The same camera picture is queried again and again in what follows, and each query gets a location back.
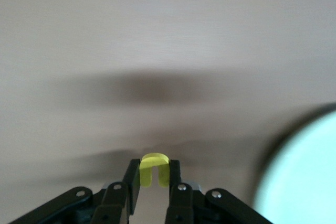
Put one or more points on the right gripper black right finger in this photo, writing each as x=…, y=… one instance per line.
x=183, y=203

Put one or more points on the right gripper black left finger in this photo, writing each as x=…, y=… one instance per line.
x=113, y=203

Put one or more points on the yellow letter u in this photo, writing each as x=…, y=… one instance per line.
x=145, y=171

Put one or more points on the green plate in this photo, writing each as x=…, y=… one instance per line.
x=302, y=176

